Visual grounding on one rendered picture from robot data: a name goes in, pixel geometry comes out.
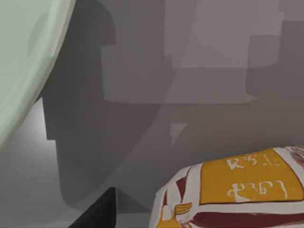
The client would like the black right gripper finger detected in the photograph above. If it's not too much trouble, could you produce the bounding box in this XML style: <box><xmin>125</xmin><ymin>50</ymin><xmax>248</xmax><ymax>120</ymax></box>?
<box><xmin>68</xmin><ymin>187</ymin><xmax>117</xmax><ymax>228</ymax></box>

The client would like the red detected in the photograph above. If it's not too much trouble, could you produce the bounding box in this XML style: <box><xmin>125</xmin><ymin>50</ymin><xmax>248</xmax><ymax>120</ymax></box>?
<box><xmin>148</xmin><ymin>145</ymin><xmax>304</xmax><ymax>228</ymax></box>

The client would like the pale green container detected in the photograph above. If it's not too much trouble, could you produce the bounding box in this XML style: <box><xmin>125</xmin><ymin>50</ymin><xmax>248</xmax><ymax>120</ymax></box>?
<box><xmin>0</xmin><ymin>0</ymin><xmax>77</xmax><ymax>152</ymax></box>

